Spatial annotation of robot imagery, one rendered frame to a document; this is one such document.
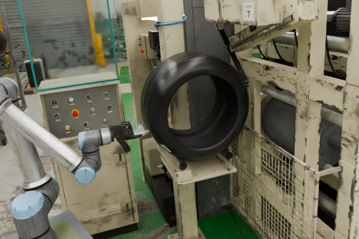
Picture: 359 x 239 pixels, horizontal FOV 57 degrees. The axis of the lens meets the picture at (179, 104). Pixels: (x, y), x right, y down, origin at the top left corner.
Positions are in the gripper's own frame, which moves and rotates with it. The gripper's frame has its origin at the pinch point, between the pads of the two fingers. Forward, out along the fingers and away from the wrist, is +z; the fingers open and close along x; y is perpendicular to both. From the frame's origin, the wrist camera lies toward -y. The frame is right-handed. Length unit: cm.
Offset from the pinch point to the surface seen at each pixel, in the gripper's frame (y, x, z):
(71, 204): -70, 60, -51
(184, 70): 34.6, -11.5, 19.9
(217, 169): -28.3, -7.2, 38.2
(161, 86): 27.4, -9.9, 7.9
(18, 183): -111, 192, -112
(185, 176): -25.2, -11.8, 16.4
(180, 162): -17.0, -10.0, 14.7
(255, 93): 6, 20, 79
